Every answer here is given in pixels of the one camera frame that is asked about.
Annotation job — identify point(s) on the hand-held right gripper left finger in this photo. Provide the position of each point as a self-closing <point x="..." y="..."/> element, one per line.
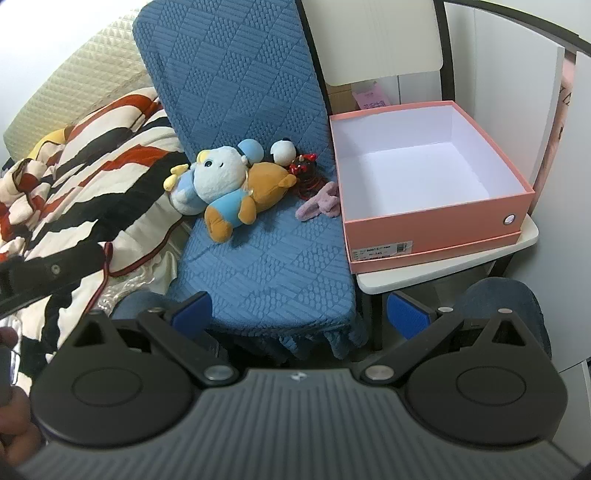
<point x="195" y="308"/>

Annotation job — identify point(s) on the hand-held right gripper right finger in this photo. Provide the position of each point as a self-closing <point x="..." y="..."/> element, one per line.
<point x="406" y="314"/>

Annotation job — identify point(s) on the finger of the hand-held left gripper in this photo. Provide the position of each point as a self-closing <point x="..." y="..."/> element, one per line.
<point x="46" y="272"/>

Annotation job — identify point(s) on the pink cardboard box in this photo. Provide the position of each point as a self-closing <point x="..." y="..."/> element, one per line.
<point x="438" y="240"/>

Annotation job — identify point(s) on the white and blue duck plush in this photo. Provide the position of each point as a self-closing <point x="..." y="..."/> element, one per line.
<point x="221" y="173"/>

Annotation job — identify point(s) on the brown bear plush toy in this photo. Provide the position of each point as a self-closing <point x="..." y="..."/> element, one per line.
<point x="270" y="184"/>

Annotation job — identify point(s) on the person's left hand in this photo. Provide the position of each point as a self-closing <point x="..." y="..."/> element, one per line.
<point x="21" y="424"/>

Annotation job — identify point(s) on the person's right leg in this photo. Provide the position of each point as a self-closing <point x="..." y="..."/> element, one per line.
<point x="503" y="295"/>

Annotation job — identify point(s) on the striped blanket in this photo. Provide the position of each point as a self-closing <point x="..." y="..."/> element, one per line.
<point x="92" y="184"/>

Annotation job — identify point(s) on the yellow cloth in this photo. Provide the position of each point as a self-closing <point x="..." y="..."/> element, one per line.
<point x="51" y="141"/>

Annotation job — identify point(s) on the red and black doll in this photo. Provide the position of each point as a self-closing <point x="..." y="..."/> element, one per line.
<point x="305" y="173"/>

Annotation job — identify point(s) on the black and white panda plush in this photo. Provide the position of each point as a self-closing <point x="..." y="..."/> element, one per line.
<point x="280" y="151"/>

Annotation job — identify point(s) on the blue quilted chair cover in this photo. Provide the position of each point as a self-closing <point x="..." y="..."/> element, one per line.
<point x="258" y="115"/>

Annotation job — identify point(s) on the pink packet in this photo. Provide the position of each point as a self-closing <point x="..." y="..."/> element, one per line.
<point x="369" y="97"/>

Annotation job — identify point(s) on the brown cardboard box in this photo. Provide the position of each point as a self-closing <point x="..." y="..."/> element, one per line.
<point x="340" y="99"/>

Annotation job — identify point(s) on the white chair with black frame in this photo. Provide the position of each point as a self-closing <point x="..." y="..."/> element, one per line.
<point x="369" y="37"/>

